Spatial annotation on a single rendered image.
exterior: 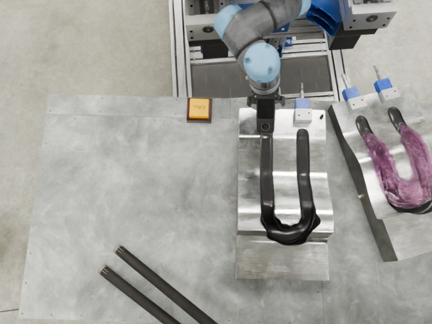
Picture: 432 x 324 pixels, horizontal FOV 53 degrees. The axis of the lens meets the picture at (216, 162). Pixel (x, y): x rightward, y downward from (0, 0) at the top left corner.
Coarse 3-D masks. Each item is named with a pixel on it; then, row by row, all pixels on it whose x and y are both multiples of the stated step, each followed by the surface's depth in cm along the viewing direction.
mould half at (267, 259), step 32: (288, 128) 129; (320, 128) 129; (256, 160) 127; (288, 160) 127; (320, 160) 127; (256, 192) 122; (288, 192) 122; (320, 192) 122; (256, 224) 117; (320, 224) 117; (256, 256) 122; (288, 256) 122; (320, 256) 122
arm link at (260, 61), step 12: (252, 48) 91; (264, 48) 90; (240, 60) 95; (252, 60) 90; (264, 60) 90; (276, 60) 90; (252, 72) 91; (264, 72) 90; (276, 72) 93; (252, 84) 99; (264, 84) 96
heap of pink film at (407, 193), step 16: (400, 128) 130; (368, 144) 128; (384, 144) 126; (416, 144) 124; (384, 160) 122; (416, 160) 124; (384, 176) 123; (416, 176) 125; (384, 192) 124; (400, 192) 123; (416, 192) 123
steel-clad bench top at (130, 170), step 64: (64, 128) 139; (128, 128) 139; (192, 128) 138; (64, 192) 133; (128, 192) 133; (192, 192) 133; (64, 256) 128; (192, 256) 128; (128, 320) 123; (192, 320) 123; (256, 320) 123; (320, 320) 123; (384, 320) 123
